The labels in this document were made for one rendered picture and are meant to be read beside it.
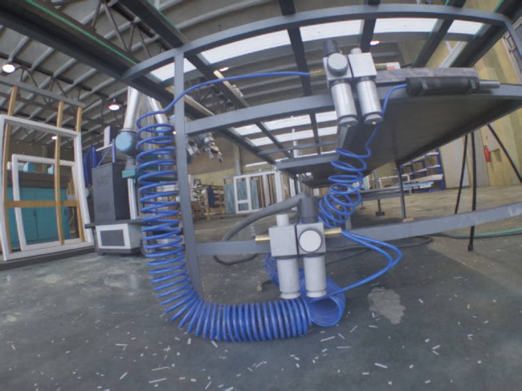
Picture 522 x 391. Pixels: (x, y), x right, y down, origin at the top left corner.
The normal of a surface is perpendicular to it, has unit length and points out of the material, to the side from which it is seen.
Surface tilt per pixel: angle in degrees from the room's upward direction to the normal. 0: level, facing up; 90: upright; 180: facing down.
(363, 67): 90
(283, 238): 90
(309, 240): 90
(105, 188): 90
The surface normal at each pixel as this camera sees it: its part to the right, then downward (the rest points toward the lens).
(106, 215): -0.29, 0.00
